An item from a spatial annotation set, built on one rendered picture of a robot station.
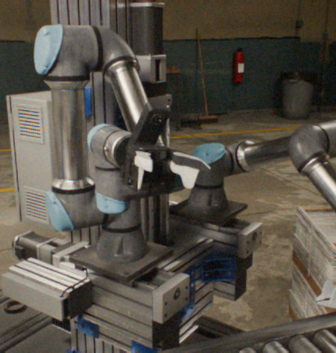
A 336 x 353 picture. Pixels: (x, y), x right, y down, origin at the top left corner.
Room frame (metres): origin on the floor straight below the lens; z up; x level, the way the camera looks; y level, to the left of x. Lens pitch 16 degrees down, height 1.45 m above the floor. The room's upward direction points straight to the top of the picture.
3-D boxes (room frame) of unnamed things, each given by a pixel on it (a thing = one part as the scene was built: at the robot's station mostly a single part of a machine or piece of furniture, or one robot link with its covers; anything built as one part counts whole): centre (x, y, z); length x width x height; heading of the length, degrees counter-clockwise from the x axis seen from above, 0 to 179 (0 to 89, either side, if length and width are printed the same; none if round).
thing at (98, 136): (1.07, 0.13, 1.21); 0.11 x 0.08 x 0.09; 29
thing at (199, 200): (1.77, -0.14, 0.87); 0.15 x 0.15 x 0.10
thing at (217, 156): (1.77, -0.15, 0.98); 0.13 x 0.12 x 0.14; 126
